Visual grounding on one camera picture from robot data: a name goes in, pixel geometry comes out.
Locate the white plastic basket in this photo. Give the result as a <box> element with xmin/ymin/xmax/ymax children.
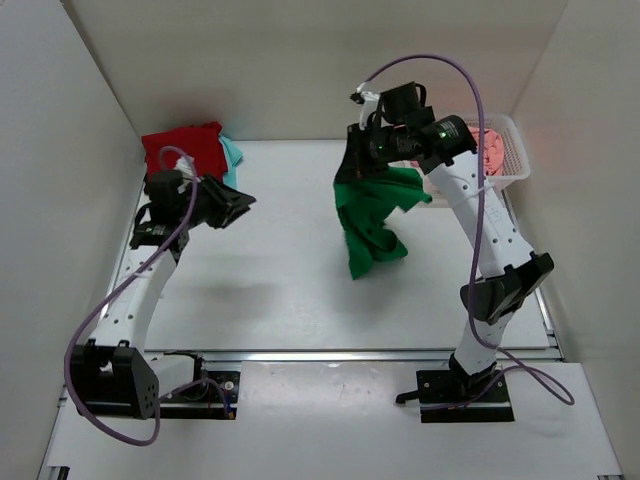
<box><xmin>399</xmin><ymin>113</ymin><xmax>531</xmax><ymax>209</ymax></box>

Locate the light blue folded t shirt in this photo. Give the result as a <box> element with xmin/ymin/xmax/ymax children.
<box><xmin>219</xmin><ymin>135</ymin><xmax>244</xmax><ymax>189</ymax></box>

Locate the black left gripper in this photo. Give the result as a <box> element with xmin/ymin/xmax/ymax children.
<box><xmin>183</xmin><ymin>166</ymin><xmax>260</xmax><ymax>226</ymax></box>

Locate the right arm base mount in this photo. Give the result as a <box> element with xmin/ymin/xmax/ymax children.
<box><xmin>395</xmin><ymin>370</ymin><xmax>515</xmax><ymax>424</ymax></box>

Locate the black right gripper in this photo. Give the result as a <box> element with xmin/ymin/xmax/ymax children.
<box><xmin>338</xmin><ymin>123</ymin><xmax>409</xmax><ymax>183</ymax></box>

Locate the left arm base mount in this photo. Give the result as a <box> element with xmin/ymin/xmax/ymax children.
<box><xmin>149</xmin><ymin>351</ymin><xmax>241</xmax><ymax>421</ymax></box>

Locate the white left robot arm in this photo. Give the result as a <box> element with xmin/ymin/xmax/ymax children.
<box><xmin>69</xmin><ymin>170</ymin><xmax>256</xmax><ymax>419</ymax></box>

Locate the pink t shirt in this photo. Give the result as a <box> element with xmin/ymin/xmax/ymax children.
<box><xmin>483</xmin><ymin>129</ymin><xmax>505</xmax><ymax>176</ymax></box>

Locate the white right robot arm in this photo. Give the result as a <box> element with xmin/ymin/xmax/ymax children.
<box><xmin>334</xmin><ymin>82</ymin><xmax>554</xmax><ymax>401</ymax></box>

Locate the green t shirt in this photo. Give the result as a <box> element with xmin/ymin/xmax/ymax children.
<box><xmin>333</xmin><ymin>167</ymin><xmax>432</xmax><ymax>280</ymax></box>

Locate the red folded t shirt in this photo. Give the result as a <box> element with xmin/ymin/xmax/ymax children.
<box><xmin>141</xmin><ymin>122</ymin><xmax>228</xmax><ymax>180</ymax></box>

